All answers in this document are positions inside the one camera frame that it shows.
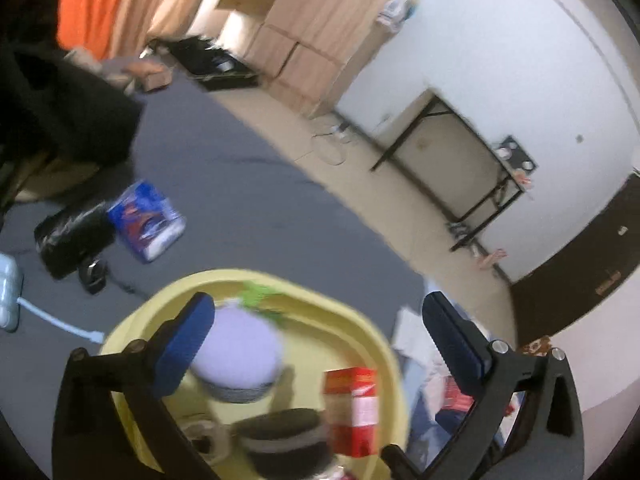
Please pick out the beige tape roll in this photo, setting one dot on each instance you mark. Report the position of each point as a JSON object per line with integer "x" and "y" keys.
{"x": 192, "y": 427}

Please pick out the black-framed folding table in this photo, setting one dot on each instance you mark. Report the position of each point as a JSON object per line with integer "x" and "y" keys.
{"x": 450, "y": 160}

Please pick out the orange curtain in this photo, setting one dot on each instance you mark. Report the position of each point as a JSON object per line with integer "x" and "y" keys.
{"x": 90, "y": 0}

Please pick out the white cloth tag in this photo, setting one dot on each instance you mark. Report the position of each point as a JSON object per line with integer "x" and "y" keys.
{"x": 412, "y": 335}

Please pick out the blue tissue packet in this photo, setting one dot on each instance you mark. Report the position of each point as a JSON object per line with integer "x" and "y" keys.
{"x": 145, "y": 222}

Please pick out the black open case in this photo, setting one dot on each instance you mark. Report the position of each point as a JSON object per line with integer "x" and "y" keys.
{"x": 210, "y": 60}

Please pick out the black jacket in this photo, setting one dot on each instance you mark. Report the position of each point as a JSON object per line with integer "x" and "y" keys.
{"x": 65, "y": 105}

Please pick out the light blue small case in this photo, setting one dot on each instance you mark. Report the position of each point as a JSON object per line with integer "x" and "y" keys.
{"x": 7, "y": 292}

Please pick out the green plastic item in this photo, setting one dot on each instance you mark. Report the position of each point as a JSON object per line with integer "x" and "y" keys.
{"x": 257, "y": 294}

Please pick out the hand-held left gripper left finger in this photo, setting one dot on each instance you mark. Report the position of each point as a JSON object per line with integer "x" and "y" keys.
{"x": 182, "y": 345}

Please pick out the black patterned board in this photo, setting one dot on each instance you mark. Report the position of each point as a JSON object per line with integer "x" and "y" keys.
{"x": 515, "y": 152}

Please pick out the small black charger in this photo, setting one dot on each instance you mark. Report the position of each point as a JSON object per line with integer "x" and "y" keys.
{"x": 92, "y": 275}

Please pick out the white hanging bag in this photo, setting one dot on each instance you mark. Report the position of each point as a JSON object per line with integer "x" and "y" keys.
{"x": 400, "y": 7}

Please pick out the dark brown door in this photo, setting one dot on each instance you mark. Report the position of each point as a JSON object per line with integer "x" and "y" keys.
{"x": 575, "y": 270}

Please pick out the pale yellow plastic basin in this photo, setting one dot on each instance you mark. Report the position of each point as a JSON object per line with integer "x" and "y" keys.
{"x": 320, "y": 320}

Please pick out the small brown box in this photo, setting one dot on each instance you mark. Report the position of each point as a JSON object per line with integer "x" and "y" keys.
{"x": 155, "y": 77}

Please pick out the black pouch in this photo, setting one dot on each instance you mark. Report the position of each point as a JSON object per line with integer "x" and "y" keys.
{"x": 75, "y": 240}

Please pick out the wooden wardrobe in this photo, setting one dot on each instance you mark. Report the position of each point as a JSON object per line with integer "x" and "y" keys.
{"x": 325, "y": 20}

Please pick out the red and white cigarette pack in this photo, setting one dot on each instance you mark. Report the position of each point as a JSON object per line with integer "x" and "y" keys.
{"x": 350, "y": 430}

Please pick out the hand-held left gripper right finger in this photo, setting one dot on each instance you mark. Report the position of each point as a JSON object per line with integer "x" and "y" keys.
{"x": 455, "y": 345}

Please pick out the dark speckled sponge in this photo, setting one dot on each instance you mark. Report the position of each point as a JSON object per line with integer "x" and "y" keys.
{"x": 285, "y": 427}

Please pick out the grey bed sheet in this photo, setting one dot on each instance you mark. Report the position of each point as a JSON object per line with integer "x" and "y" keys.
{"x": 225, "y": 175}

